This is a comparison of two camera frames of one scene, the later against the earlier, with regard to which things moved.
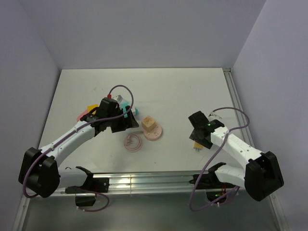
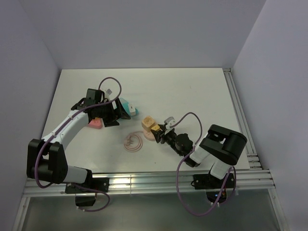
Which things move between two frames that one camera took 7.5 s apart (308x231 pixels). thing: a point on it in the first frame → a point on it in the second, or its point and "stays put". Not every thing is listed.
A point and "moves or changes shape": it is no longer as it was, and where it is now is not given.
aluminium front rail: x=148 y=182 stays put
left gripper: x=131 y=123 → x=115 y=114
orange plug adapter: x=197 y=146 moves or changes shape
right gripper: x=194 y=135 → x=157 y=134
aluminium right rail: x=241 y=118 stays put
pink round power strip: x=133 y=141 stays put
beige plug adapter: x=148 y=123 stays put
